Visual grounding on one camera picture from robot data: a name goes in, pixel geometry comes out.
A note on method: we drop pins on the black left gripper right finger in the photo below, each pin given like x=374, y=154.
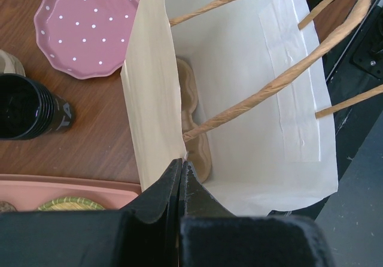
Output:
x=205, y=230

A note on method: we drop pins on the pink polka dot plate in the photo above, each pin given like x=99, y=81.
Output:
x=85, y=38

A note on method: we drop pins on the beige paper takeout bag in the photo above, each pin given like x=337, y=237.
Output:
x=262, y=98

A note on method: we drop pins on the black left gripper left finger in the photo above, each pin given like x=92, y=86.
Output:
x=150, y=233

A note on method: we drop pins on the beige cardboard cup carrier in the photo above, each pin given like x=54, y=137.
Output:
x=198, y=148

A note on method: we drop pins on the salmon pink tray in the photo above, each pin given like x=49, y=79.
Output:
x=28, y=192

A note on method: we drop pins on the yellow green woven coaster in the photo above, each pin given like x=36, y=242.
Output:
x=70, y=203

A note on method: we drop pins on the stack of black cups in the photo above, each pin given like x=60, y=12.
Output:
x=29, y=109

